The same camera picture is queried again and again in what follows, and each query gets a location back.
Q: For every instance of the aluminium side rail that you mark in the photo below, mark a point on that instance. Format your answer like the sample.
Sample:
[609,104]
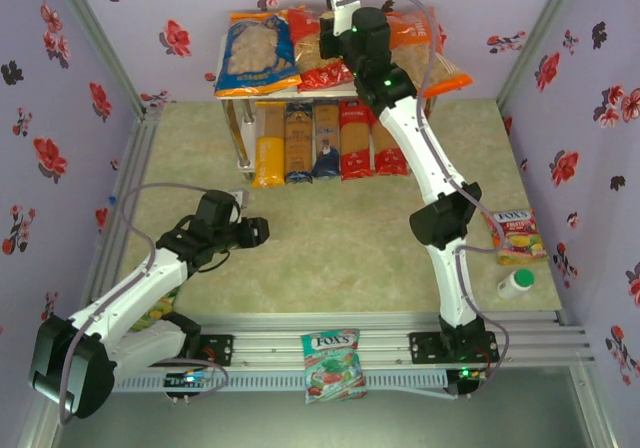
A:
[125,168]

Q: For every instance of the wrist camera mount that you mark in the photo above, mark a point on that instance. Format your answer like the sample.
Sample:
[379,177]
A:
[345,18]
[241,199]

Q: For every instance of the dark blue Moli spaghetti bag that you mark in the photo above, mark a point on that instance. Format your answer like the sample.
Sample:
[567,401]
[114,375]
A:
[298,143]

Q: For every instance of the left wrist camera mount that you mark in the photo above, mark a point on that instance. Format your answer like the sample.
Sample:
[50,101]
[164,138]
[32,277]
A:
[241,199]

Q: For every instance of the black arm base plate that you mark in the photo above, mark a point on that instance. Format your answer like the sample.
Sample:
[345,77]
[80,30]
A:
[220,348]
[425,348]

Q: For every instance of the red macaroni bag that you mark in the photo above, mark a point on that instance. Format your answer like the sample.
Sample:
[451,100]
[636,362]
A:
[320,75]

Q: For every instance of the green Fox's candy bag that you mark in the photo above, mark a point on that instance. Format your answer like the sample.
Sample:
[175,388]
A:
[160,313]

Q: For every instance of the white bottle green cap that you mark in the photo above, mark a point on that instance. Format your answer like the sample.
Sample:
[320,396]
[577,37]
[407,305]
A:
[512,285]

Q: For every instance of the white two-tier shelf metal legs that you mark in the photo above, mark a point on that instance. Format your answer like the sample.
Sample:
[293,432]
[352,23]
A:
[249,133]

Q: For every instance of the teal red Fox's candy bag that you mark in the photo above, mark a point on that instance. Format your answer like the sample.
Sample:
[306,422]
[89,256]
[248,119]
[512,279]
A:
[332,363]

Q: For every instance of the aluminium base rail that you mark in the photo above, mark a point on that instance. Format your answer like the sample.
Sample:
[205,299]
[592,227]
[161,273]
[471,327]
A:
[280,348]

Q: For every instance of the aluminium frame post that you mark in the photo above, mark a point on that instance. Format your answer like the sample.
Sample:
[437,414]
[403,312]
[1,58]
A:
[100,33]
[540,33]

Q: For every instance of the Fox's fruits candy bag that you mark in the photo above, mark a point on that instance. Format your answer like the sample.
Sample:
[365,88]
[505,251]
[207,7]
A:
[517,235]

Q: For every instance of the blue and orange pasta bag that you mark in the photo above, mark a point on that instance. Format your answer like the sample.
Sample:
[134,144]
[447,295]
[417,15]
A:
[255,53]

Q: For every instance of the clear blue spaghetti bag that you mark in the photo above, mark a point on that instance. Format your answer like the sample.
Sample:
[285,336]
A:
[326,133]

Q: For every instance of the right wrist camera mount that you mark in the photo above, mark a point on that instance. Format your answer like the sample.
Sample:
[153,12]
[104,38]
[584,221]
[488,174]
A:
[345,18]

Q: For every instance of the yellow spaghetti bag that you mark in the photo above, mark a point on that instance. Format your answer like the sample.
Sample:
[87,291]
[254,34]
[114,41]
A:
[270,158]

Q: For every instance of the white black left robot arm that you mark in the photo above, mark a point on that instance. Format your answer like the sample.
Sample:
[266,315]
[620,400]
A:
[135,283]

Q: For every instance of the controller circuit board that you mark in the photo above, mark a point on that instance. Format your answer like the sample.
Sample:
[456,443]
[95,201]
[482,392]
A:
[190,379]
[465,372]

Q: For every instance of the orange macaroni bag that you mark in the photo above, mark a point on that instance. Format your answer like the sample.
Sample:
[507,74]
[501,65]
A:
[445,75]

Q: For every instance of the red spaghetti bag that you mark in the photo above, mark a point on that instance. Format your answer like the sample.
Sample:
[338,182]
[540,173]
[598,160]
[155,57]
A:
[390,160]
[356,138]

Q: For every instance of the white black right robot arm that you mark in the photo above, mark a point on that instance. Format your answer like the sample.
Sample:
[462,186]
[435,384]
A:
[425,158]

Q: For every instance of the aluminium frame bar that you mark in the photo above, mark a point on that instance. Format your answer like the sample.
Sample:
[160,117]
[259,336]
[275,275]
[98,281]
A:
[37,433]
[595,408]

